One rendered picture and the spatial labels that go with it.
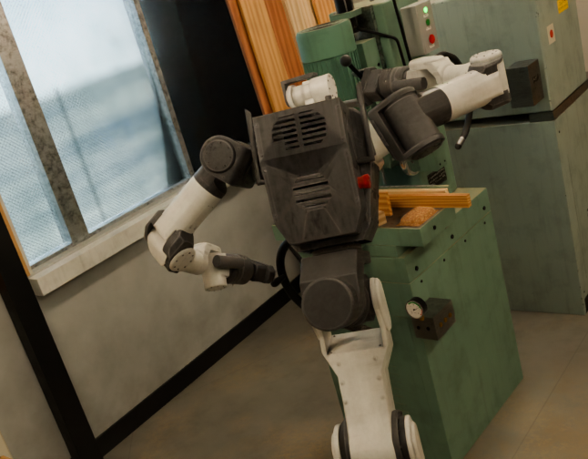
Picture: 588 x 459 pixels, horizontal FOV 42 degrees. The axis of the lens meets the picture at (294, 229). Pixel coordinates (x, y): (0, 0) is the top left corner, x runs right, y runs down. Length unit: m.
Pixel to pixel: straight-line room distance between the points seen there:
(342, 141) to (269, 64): 2.36
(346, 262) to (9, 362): 1.80
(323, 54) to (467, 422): 1.34
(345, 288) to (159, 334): 2.10
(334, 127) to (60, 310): 1.88
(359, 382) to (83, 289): 1.75
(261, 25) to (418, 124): 2.31
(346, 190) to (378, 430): 0.56
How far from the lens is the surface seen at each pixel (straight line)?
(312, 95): 1.85
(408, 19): 2.59
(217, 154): 1.81
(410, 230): 2.29
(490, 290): 2.85
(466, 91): 1.85
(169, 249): 1.90
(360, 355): 1.80
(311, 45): 2.37
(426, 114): 1.78
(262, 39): 3.96
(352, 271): 1.64
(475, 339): 2.78
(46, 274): 3.14
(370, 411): 1.82
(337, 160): 1.63
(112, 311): 3.41
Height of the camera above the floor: 1.72
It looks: 19 degrees down
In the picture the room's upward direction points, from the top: 16 degrees counter-clockwise
